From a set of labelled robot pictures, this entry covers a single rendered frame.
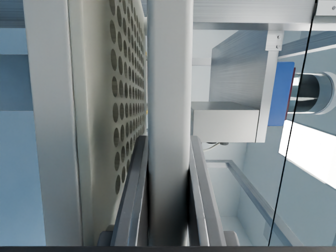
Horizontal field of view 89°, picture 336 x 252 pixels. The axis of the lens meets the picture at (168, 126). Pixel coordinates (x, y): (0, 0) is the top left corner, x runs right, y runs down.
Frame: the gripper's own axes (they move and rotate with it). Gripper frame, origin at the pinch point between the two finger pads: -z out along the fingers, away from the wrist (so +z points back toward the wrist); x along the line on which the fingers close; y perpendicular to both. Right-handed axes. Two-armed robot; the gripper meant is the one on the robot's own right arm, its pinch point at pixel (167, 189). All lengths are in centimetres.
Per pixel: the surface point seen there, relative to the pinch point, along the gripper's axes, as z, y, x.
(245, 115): -37.1, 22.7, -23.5
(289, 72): -45, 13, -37
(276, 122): -39, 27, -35
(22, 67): -55, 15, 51
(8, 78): -53, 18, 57
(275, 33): -46, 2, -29
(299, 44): -81, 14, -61
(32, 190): -61, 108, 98
